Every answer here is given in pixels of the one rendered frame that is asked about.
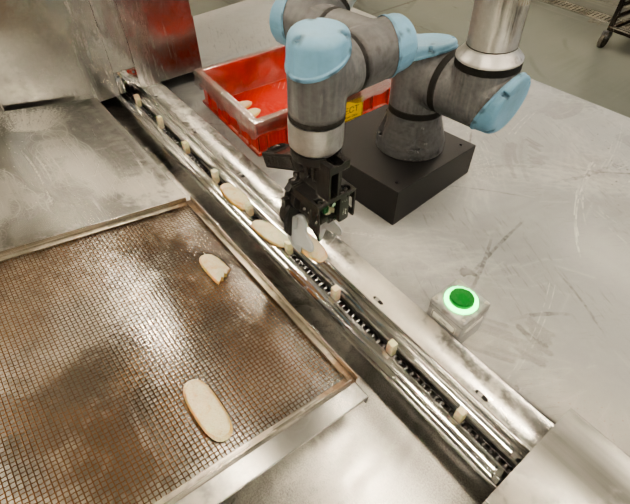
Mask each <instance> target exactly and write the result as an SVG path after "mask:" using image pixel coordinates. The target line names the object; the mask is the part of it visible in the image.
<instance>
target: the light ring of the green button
mask: <svg viewBox="0 0 630 504"><path fill-rule="evenodd" d="M455 288H464V289H467V290H469V291H470V292H471V293H472V294H473V295H474V297H475V304H474V306H473V307H472V308H470V309H466V310H462V309H458V308H456V307H454V306H453V305H452V304H451V303H450V301H449V294H450V292H451V291H452V290H453V289H455ZM444 301H445V304H446V305H447V307H448V308H449V309H450V310H452V311H453V312H455V313H458V314H463V315H466V314H471V313H473V312H475V311H476V310H477V308H478V305H479V300H478V298H477V296H476V294H475V293H474V292H473V291H471V290H470V289H468V288H465V287H461V286H455V287H451V288H449V289H448V290H447V291H446V292H445V295H444Z"/></svg>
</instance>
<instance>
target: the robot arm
mask: <svg viewBox="0 0 630 504"><path fill-rule="evenodd" d="M355 2H356V0H275V2H274V4H273V6H272V8H271V11H270V17H269V25H270V30H271V33H272V35H273V37H274V38H275V40H276V41H277V42H279V43H280V44H282V45H284V46H285V64H284V67H285V72H286V79H287V107H288V116H287V125H288V142H289V144H285V143H279V144H276V145H273V146H271V147H269V148H268V150H267V151H265V152H262V155H263V158H264V161H265V164H266V167H268V168H276V169H284V170H292V171H294V172H293V177H292V178H290V179H288V183H287V185H286V186H285V188H284V189H285V193H284V197H282V198H281V200H282V203H281V207H280V212H279V216H280V221H281V223H282V226H283V229H284V231H285V232H286V235H287V237H288V239H289V241H290V243H291V244H292V246H293V247H294V248H295V249H296V250H297V251H298V252H299V253H301V252H302V248H303V249H305V250H307V251H308V252H313V251H314V245H313V242H312V241H311V239H310V237H309V235H308V233H307V221H306V218H305V216H306V217H307V219H308V220H309V227H310V228H311V229H312V230H313V232H314V234H315V236H316V239H317V241H321V240H322V238H323V236H324V233H325V231H326V230H328V231H330V232H332V233H334V234H336V235H339V236H340V235H342V229H341V227H340V226H339V224H338V223H337V222H336V221H335V219H336V220H337V221H338V222H341V221H342V220H344V219H346V218H347V217H348V212H349V213H350V214H351V215H354V208H355V198H356V188H355V187H354V186H353V185H351V184H350V183H349V182H347V181H346V180H345V179H343V178H342V171H343V170H345V169H347V168H349V167H350V158H348V157H347V156H346V155H344V154H343V153H342V146H343V142H344V128H345V118H346V105H347V98H348V97H349V96H351V95H353V94H355V93H358V92H360V91H362V90H364V89H366V88H368V87H370V86H372V85H375V84H377V83H379V82H381V81H383V80H385V79H390V78H392V79H391V87H390V95H389V103H388V109H387V112H386V114H385V116H384V118H383V120H382V122H381V124H380V126H379V128H378V130H377V135H376V145H377V147H378V148H379V149H380V150H381V151H382V152H383V153H384V154H386V155H388V156H390V157H392V158H395V159H399V160H403V161H412V162H418V161H426V160H430V159H433V158H435V157H437V156H438V155H439V154H440V153H441V152H442V150H443V146H444V142H445V136H444V128H443V120H442V115H443V116H445V117H448V118H450V119H452V120H455V121H457V122H459V123H461V124H464V125H466V126H468V127H470V129H472V130H474V129H475V130H478V131H481V132H483V133H487V134H491V133H495V132H497V131H499V130H500V129H502V128H503V127H504V126H505V125H506V124H507V123H508V122H509V121H510V120H511V119H512V118H513V116H514V115H515V114H516V112H517V111H518V110H519V108H520V107H521V105H522V103H523V102H524V100H525V98H526V96H527V94H528V91H529V88H530V85H531V78H530V76H529V75H527V73H525V72H521V69H522V66H523V62H524V58H525V57H524V54H523V52H522V51H521V49H520V48H519V42H520V39H521V35H522V31H523V28H524V24H525V20H526V17H527V13H528V10H529V6H530V3H531V0H474V5H473V10H472V16H471V21H470V26H469V31H468V36H467V41H466V42H465V43H464V44H462V45H461V46H460V47H458V44H457V43H458V41H457V39H456V38H455V37H454V36H451V35H448V34H441V33H423V34H416V30H415V28H414V26H413V24H412V23H411V21H410V20H409V19H408V18H407V17H405V16H404V15H402V14H399V13H390V14H382V15H379V16H378V17H377V18H370V17H367V16H364V15H361V14H358V13H355V12H352V11H350V10H351V8H352V7H353V5H354V3H355ZM456 48H457V50H456ZM350 194H351V195H353V196H352V207H351V206H349V196H350ZM299 210H300V211H299Z"/></svg>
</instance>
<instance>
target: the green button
mask: <svg viewBox="0 0 630 504"><path fill-rule="evenodd" d="M449 301H450V303H451V304H452V305H453V306H454V307H456V308H458V309H462V310H466V309H470V308H472V307H473V305H474V302H475V297H474V295H473V294H472V293H471V292H470V291H469V290H467V289H464V288H455V289H453V290H452V291H451V292H450V295H449Z"/></svg>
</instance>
